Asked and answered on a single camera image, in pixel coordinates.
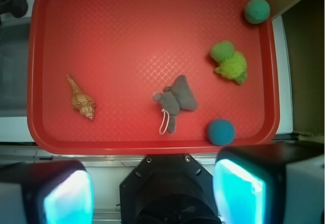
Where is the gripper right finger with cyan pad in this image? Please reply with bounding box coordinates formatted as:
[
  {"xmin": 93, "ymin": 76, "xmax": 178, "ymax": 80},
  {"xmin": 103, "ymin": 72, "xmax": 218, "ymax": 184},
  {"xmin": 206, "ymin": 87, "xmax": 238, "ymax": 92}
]
[{"xmin": 212, "ymin": 142, "xmax": 324, "ymax": 223}]

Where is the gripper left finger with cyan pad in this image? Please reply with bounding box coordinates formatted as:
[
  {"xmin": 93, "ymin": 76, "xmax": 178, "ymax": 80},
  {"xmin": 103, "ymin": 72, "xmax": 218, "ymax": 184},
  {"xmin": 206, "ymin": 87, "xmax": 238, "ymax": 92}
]
[{"xmin": 1, "ymin": 160, "xmax": 94, "ymax": 223}]

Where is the blue foam ball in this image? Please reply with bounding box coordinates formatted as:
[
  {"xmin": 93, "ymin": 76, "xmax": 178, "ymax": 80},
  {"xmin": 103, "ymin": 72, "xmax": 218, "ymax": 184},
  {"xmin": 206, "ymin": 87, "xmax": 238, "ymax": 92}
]
[{"xmin": 207, "ymin": 119, "xmax": 236, "ymax": 146}]

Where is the brown spiral seashell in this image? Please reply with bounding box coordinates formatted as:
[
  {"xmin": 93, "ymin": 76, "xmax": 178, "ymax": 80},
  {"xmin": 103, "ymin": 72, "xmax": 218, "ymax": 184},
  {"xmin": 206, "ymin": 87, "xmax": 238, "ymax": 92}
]
[{"xmin": 67, "ymin": 74, "xmax": 96, "ymax": 120}]

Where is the green fuzzy plush turtle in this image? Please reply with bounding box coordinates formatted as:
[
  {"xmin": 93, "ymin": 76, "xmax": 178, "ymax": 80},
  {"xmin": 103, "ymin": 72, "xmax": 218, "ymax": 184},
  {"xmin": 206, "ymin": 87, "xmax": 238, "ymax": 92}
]
[{"xmin": 210, "ymin": 40, "xmax": 248, "ymax": 84}]

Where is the grey plush toy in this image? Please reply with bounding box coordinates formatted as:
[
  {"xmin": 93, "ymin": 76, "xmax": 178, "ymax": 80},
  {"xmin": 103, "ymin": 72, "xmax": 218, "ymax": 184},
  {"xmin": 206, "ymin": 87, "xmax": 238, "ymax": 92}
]
[{"xmin": 152, "ymin": 75, "xmax": 198, "ymax": 135}]

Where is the red plastic tray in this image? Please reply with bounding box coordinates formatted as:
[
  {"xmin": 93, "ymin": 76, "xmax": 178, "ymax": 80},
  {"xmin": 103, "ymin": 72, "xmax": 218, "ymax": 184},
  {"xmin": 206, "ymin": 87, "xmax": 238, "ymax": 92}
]
[{"xmin": 27, "ymin": 0, "xmax": 279, "ymax": 154}]

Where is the black knob object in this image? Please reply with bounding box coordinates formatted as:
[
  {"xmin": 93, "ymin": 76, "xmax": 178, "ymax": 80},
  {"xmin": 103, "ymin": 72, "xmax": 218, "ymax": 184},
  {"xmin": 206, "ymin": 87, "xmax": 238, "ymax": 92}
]
[{"xmin": 1, "ymin": 0, "xmax": 28, "ymax": 18}]

